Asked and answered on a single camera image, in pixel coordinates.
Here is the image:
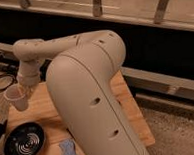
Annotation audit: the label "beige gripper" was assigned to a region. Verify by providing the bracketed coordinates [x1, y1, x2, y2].
[17, 61, 41, 97]

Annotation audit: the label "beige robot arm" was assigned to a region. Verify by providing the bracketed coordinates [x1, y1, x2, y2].
[12, 30, 149, 155]

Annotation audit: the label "dark ceramic bowl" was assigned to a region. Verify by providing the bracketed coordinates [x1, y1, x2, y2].
[3, 122, 46, 155]

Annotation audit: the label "wooden board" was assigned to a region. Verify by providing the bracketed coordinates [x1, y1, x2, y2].
[6, 71, 155, 155]

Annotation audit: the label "blue sponge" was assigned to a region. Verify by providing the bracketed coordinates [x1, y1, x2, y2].
[59, 138, 77, 155]

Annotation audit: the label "black cable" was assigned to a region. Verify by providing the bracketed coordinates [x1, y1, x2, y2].
[0, 71, 18, 94]

